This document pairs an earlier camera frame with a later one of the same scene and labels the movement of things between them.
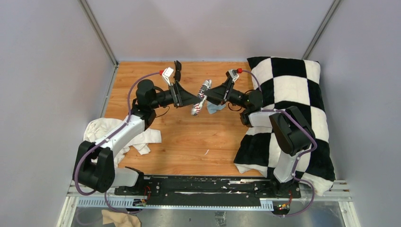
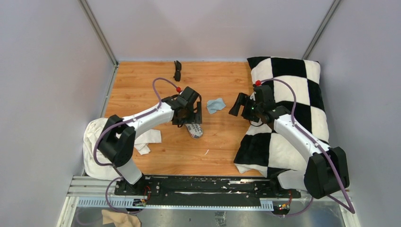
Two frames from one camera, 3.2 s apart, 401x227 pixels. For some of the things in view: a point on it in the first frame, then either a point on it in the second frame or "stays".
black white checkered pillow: [286, 82] stays
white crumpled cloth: [97, 127] stays
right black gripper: [225, 90] → [243, 100]
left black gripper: [180, 97] → [195, 118]
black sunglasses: [178, 70] stays
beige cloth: [120, 219] stays
